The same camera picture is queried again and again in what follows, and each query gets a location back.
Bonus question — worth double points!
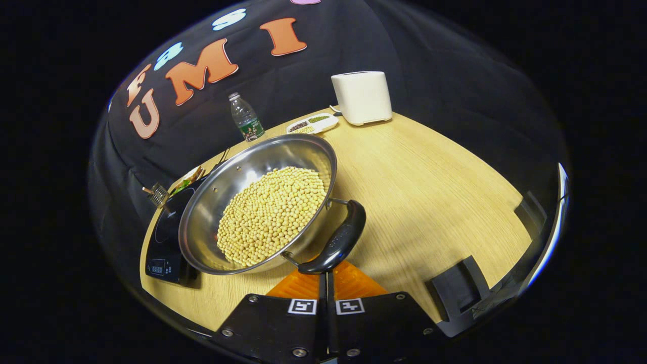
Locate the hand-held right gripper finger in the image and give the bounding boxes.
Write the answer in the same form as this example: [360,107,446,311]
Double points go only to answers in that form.
[210,270,329,362]
[328,260,448,362]

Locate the stainless steel pot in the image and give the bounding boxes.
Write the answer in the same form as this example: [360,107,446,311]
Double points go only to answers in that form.
[178,133,367,277]

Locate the black induction cooktop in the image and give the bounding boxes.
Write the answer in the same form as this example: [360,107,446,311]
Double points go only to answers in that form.
[145,177,204,285]

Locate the pile of soybeans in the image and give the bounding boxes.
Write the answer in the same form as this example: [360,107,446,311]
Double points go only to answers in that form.
[216,166,329,268]

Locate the sandwich with lettuce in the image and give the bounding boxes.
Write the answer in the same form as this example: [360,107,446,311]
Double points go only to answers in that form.
[169,166,205,197]

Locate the white divided bean dish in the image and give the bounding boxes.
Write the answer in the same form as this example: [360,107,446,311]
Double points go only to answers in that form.
[286,113,340,135]

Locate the clear plastic water bottle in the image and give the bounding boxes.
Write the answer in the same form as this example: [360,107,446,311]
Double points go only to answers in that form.
[228,92,266,143]

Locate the white toaster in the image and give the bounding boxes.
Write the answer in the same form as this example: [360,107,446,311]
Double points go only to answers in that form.
[331,71,394,126]

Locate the black angular frame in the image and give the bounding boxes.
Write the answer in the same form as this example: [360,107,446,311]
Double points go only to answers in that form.
[426,255,492,338]
[513,191,547,234]

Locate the wire utensil holder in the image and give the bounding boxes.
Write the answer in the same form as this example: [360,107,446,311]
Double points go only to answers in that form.
[142,181,170,209]

